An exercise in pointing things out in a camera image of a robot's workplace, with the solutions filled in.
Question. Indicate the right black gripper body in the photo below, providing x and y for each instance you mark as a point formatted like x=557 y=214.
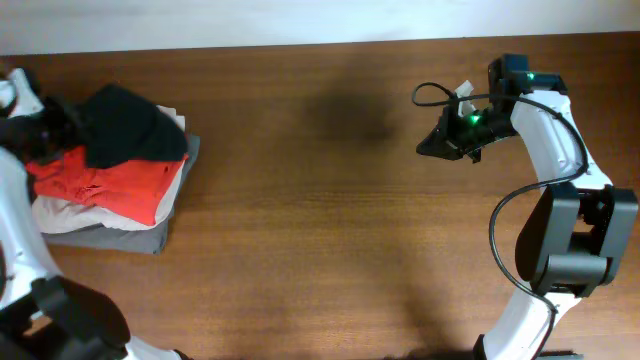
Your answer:
x=468 y=132

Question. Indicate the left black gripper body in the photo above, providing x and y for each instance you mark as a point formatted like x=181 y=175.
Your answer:
x=47 y=132

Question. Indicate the black Nike t-shirt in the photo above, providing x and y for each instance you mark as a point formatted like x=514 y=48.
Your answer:
x=119 y=126

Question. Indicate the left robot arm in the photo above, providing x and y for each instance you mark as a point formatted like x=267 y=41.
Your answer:
x=45 y=315

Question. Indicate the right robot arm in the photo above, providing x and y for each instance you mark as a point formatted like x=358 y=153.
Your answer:
x=574 y=239

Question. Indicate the beige folded shirt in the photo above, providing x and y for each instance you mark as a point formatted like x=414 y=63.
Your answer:
x=135 y=195

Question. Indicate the red folded shirt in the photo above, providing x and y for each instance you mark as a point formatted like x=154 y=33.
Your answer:
x=133 y=189

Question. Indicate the grey folded shirt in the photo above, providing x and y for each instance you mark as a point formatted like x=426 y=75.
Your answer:
x=125 y=240

